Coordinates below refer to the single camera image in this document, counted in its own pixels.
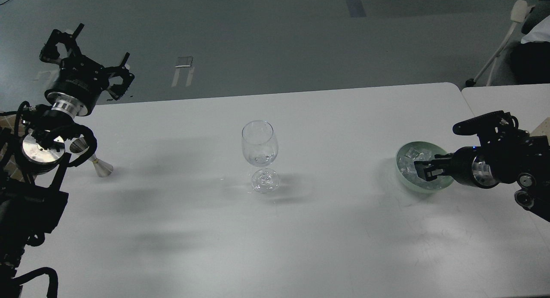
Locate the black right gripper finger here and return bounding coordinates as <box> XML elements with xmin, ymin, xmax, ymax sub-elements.
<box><xmin>414</xmin><ymin>154</ymin><xmax>454</xmax><ymax>172</ymax></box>
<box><xmin>419</xmin><ymin>166</ymin><xmax>454</xmax><ymax>183</ymax></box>

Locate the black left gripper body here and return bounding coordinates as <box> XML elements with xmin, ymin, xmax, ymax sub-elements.
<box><xmin>45</xmin><ymin>59</ymin><xmax>112</xmax><ymax>118</ymax></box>

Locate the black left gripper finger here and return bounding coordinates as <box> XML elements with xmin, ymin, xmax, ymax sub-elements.
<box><xmin>103</xmin><ymin>52</ymin><xmax>135</xmax><ymax>101</ymax></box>
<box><xmin>39</xmin><ymin>23</ymin><xmax>84</xmax><ymax>68</ymax></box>

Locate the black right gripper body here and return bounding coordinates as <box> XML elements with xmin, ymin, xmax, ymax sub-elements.
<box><xmin>446</xmin><ymin>146</ymin><xmax>501</xmax><ymax>190</ymax></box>

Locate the steel double jigger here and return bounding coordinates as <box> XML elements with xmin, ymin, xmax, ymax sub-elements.
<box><xmin>70</xmin><ymin>138</ymin><xmax>114</xmax><ymax>177</ymax></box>

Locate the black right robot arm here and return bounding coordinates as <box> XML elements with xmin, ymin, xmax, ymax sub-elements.
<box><xmin>414</xmin><ymin>111</ymin><xmax>550</xmax><ymax>221</ymax></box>

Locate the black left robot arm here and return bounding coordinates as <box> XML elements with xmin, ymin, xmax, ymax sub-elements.
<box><xmin>0</xmin><ymin>24</ymin><xmax>135</xmax><ymax>298</ymax></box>

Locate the pile of ice cubes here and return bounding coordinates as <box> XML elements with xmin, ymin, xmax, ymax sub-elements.
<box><xmin>397</xmin><ymin>147</ymin><xmax>434</xmax><ymax>177</ymax></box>

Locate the clear wine glass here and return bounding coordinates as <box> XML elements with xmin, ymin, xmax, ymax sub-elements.
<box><xmin>241</xmin><ymin>120</ymin><xmax>280</xmax><ymax>194</ymax></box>

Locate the green bowl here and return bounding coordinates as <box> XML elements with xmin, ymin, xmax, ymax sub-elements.
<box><xmin>393</xmin><ymin>141</ymin><xmax>454</xmax><ymax>194</ymax></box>

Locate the wooden block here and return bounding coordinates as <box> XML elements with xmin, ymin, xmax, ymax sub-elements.
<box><xmin>531</xmin><ymin>117</ymin><xmax>550</xmax><ymax>140</ymax></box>

